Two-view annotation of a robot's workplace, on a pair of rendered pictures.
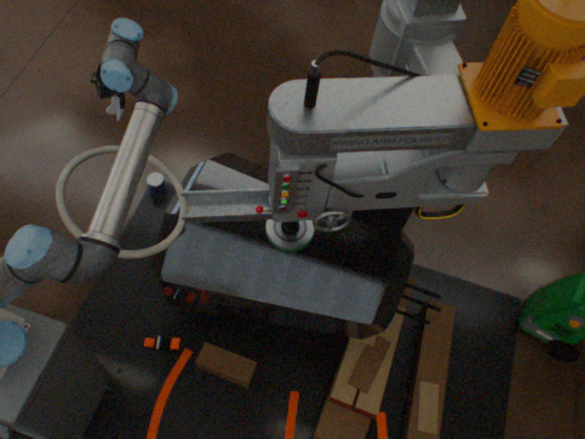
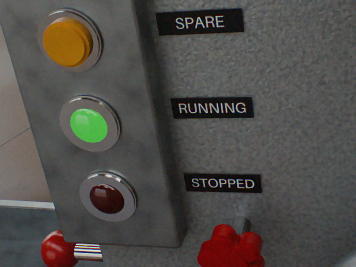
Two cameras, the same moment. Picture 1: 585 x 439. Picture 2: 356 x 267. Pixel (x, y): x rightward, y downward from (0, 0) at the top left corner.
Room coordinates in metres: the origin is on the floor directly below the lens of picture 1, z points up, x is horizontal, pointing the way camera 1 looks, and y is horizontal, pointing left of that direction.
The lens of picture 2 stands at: (0.77, -0.19, 1.50)
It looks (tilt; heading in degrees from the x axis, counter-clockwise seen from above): 30 degrees down; 34
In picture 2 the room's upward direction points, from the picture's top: 10 degrees counter-clockwise
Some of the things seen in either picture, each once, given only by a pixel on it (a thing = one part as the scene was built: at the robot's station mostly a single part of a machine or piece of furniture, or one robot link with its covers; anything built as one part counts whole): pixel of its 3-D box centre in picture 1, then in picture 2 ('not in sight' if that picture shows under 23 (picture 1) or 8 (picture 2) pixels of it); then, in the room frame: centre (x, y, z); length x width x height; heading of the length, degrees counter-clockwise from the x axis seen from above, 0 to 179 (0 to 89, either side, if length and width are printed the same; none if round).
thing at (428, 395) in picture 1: (427, 407); not in sight; (0.66, -0.85, 0.13); 0.25 x 0.10 x 0.01; 178
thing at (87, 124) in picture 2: not in sight; (90, 123); (1.03, 0.04, 1.32); 0.02 x 0.01 x 0.02; 104
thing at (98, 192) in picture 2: not in sight; (108, 196); (1.03, 0.04, 1.27); 0.02 x 0.01 x 0.02; 104
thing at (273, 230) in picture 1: (290, 227); not in sight; (1.17, 0.00, 0.87); 0.21 x 0.21 x 0.01
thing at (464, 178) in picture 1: (468, 159); not in sight; (1.33, -0.63, 1.34); 0.19 x 0.19 x 0.20
